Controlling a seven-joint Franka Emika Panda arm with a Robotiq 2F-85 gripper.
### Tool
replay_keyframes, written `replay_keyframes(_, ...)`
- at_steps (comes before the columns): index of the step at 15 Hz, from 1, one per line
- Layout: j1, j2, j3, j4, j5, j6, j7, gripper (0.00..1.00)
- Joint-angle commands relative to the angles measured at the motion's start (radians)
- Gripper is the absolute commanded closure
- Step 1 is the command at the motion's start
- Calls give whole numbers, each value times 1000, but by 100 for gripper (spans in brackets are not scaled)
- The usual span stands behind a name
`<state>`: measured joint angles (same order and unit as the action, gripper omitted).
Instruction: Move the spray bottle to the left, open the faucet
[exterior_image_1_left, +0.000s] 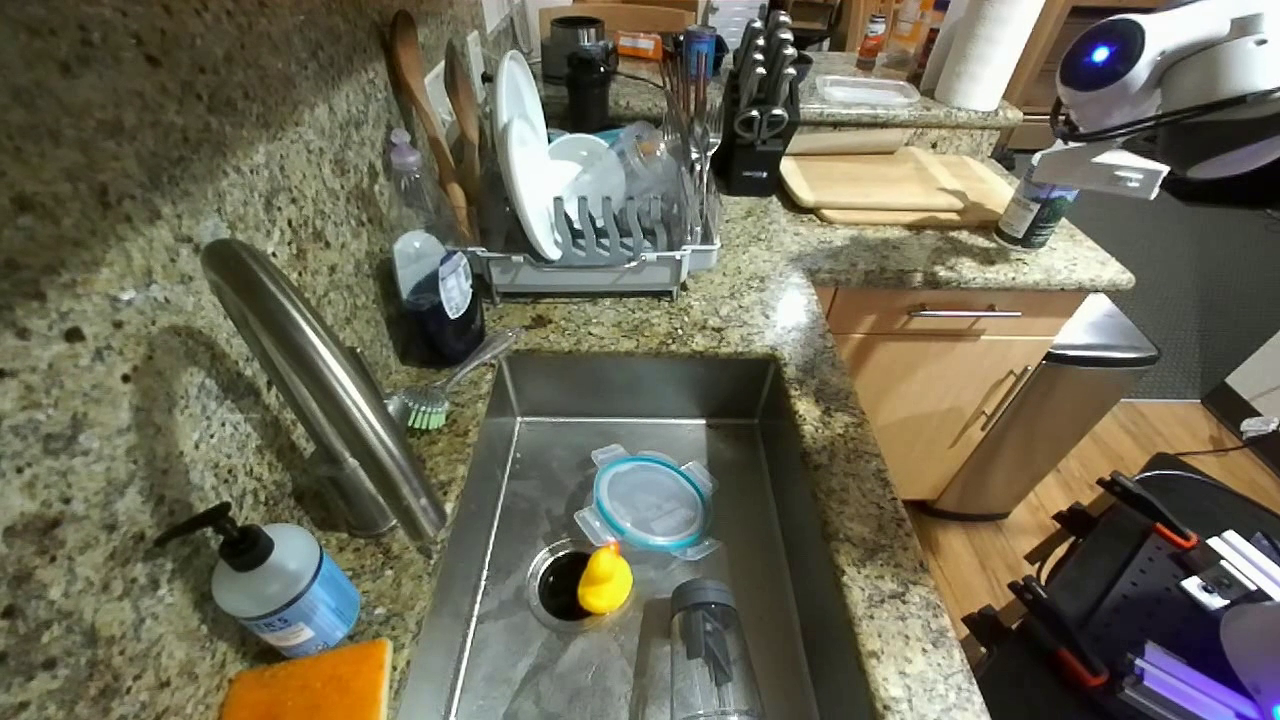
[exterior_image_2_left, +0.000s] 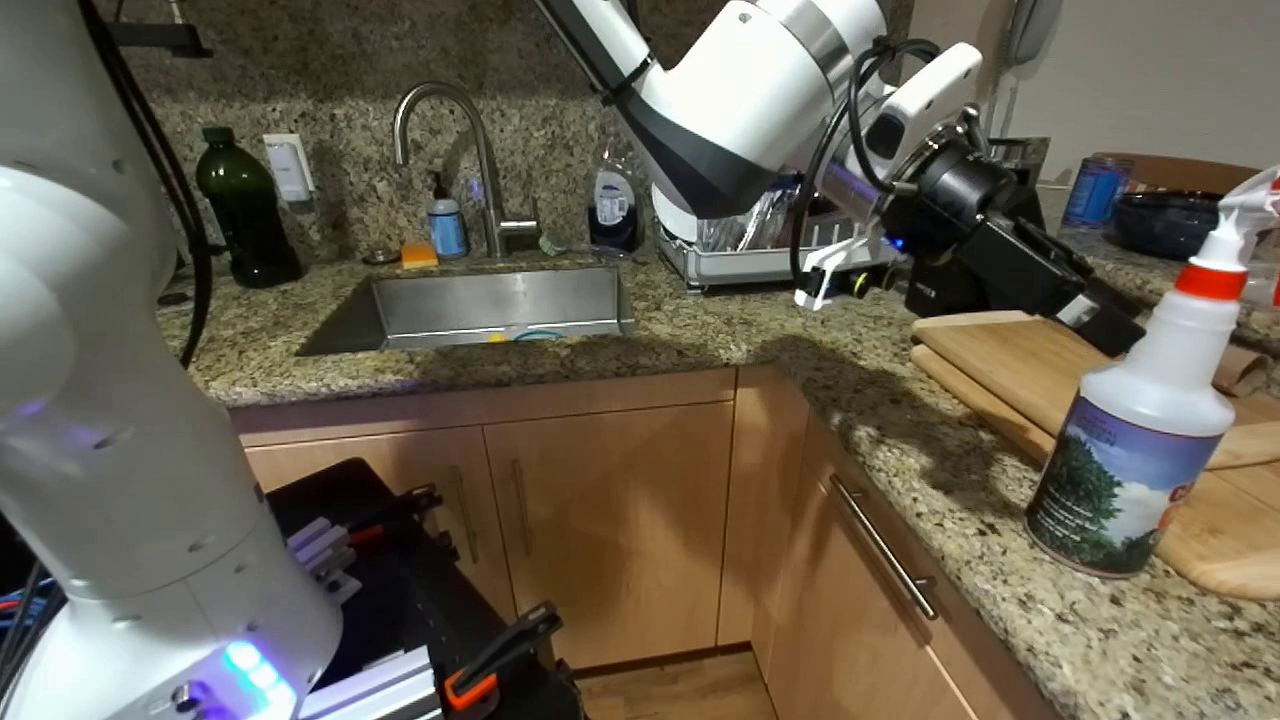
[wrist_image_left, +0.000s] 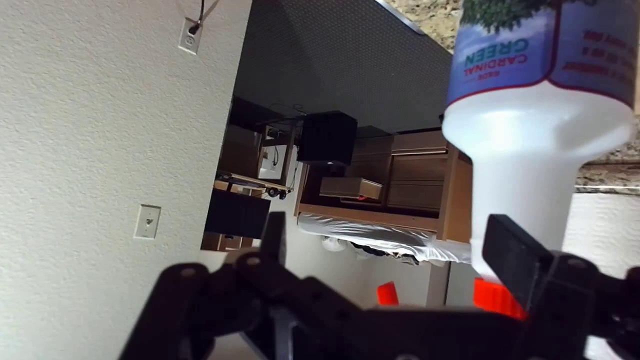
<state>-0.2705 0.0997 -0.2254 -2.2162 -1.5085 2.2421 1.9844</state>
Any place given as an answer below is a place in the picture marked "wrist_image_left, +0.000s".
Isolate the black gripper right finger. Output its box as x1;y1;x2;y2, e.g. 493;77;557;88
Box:
481;214;640;360

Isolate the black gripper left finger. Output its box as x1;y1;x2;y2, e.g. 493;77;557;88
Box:
118;211;327;360

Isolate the white spray bottle red trigger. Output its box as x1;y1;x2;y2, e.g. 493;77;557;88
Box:
376;0;637;321

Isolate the black flat screen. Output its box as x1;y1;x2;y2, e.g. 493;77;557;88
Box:
202;189;272;243

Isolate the brown cardboard box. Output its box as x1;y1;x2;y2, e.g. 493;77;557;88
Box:
317;177;383;202

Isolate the brown wooden dresser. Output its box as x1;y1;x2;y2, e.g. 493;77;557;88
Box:
295;128;476;245

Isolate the black speaker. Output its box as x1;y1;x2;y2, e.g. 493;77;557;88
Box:
295;111;357;169

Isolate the white light switch plate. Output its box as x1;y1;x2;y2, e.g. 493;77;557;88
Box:
132;202;163;243

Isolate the white wall outlet with plug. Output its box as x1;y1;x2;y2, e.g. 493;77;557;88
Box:
178;17;204;56

